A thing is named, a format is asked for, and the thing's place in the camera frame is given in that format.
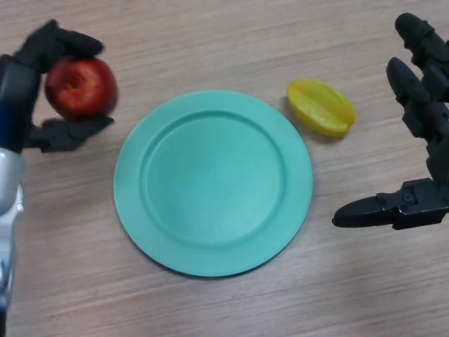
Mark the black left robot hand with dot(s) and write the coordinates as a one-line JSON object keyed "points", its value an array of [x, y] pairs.
{"points": [[17, 91]]}

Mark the yellow starfruit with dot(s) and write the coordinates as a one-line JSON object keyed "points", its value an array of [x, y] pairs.
{"points": [[321, 107]]}

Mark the red apple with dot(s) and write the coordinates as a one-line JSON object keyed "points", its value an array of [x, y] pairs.
{"points": [[87, 91]]}

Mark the green round plate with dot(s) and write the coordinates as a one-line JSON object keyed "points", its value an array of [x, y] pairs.
{"points": [[214, 184]]}

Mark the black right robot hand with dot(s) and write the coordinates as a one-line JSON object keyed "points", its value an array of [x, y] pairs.
{"points": [[435, 119]]}

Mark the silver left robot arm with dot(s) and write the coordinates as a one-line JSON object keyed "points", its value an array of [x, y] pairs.
{"points": [[8, 196]]}

